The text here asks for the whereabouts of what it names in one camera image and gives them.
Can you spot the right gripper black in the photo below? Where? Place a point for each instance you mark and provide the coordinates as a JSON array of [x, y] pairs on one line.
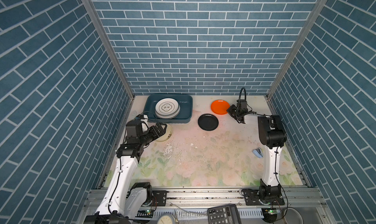
[[230, 109]]

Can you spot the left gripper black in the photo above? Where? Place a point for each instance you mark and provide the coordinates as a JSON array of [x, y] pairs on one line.
[[161, 132]]

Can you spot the orange small plate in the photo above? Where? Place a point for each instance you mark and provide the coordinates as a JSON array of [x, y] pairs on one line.
[[220, 107]]

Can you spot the white plate cloud emblem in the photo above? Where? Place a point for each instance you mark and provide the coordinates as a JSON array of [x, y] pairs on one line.
[[166, 106]]

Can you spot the white plate orange sunburst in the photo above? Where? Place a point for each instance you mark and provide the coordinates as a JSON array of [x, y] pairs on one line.
[[170, 116]]

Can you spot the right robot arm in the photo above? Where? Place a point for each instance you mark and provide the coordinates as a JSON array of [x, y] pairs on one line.
[[273, 136]]

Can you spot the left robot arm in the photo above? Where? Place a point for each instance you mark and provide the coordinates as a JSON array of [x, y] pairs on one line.
[[121, 202]]

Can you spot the teal plastic bin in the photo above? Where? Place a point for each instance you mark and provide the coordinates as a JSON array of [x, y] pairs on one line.
[[186, 108]]

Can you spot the cream plate black patch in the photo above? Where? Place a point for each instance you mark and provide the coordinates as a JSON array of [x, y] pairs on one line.
[[168, 134]]

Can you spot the black small plate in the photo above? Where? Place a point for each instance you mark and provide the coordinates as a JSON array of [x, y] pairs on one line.
[[208, 122]]

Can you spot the light blue stapler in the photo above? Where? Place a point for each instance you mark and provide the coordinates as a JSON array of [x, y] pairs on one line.
[[258, 153]]

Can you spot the green circuit board left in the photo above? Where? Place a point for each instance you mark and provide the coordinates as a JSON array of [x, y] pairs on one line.
[[145, 214]]

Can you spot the green circuit board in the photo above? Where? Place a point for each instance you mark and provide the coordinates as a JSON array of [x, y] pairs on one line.
[[270, 215], [145, 214]]

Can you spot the round white clock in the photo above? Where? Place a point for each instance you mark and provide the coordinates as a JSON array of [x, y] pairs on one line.
[[167, 218]]

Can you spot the black calculator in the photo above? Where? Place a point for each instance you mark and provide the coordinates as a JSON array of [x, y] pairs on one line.
[[225, 214]]

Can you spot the green circuit board right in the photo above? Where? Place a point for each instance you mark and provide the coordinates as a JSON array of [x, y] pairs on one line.
[[270, 215]]

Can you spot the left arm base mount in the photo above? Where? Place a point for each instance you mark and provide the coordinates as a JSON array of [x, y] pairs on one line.
[[156, 198]]

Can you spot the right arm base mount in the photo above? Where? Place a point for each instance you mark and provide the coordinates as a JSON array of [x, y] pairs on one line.
[[256, 197]]

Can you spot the aluminium rail frame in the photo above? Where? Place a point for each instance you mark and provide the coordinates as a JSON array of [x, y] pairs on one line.
[[306, 204]]

